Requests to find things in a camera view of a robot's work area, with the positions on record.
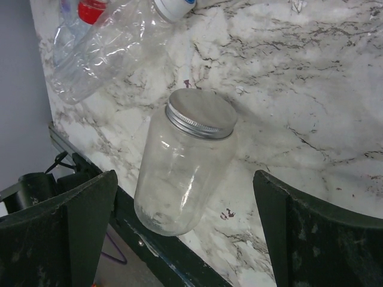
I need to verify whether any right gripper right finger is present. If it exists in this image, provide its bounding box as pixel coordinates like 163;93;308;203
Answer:
253;170;382;286

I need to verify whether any crushed clear bottle white cap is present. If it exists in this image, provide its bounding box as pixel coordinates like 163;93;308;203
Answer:
51;1;196;105

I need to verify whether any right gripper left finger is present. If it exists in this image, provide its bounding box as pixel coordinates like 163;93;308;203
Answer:
1;170;118;286

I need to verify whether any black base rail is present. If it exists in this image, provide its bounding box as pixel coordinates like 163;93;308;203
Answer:
1;154;228;286

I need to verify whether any clear jar silver lid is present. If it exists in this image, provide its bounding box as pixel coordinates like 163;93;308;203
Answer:
134;88;238;236

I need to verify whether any red label water bottle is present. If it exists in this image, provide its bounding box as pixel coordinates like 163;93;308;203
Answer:
78;0;109;25

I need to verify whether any purple label water bottle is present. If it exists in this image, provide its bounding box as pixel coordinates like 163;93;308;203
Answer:
53;0;91;67

